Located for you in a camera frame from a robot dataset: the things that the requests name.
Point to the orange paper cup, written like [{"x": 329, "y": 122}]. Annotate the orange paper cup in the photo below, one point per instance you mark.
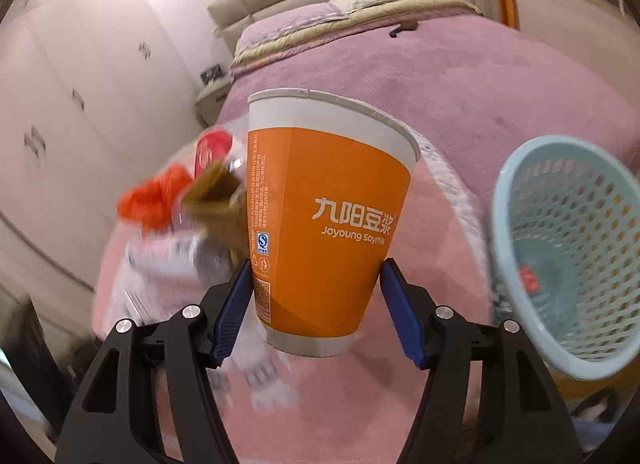
[{"x": 320, "y": 204}]

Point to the folded beige quilt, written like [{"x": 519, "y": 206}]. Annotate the folded beige quilt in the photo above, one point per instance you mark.
[{"x": 280, "y": 51}]

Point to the bed with purple blanket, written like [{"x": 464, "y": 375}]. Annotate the bed with purple blanket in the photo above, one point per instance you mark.
[{"x": 450, "y": 74}]

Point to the dark picture frame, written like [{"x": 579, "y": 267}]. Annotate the dark picture frame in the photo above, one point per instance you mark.
[{"x": 212, "y": 74}]

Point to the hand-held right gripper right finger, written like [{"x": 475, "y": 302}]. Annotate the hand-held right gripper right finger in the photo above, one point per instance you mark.
[{"x": 402, "y": 314}]

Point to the orange-red crumpled plastic bag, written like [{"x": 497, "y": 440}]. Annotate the orange-red crumpled plastic bag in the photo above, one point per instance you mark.
[{"x": 150, "y": 199}]

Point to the brown brush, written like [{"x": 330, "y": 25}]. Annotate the brown brush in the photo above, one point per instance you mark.
[{"x": 404, "y": 29}]

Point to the beige nightstand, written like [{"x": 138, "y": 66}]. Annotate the beige nightstand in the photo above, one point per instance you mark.
[{"x": 212, "y": 101}]

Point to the clear bottle with red cap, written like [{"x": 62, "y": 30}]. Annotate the clear bottle with red cap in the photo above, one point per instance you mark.
[{"x": 212, "y": 151}]

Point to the brown torn cardboard piece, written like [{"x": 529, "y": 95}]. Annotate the brown torn cardboard piece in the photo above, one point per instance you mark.
[{"x": 217, "y": 209}]

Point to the pink patchwork quilt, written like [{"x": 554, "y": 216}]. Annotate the pink patchwork quilt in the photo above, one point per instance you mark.
[{"x": 440, "y": 254}]

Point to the purple pillow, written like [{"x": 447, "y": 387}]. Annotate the purple pillow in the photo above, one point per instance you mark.
[{"x": 295, "y": 24}]

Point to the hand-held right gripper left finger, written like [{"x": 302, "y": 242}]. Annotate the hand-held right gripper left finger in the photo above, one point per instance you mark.
[{"x": 230, "y": 314}]

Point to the light blue plastic basket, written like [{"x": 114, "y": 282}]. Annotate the light blue plastic basket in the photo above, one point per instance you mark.
[{"x": 560, "y": 254}]

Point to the white wardrobe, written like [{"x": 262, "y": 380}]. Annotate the white wardrobe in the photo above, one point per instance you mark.
[{"x": 75, "y": 94}]

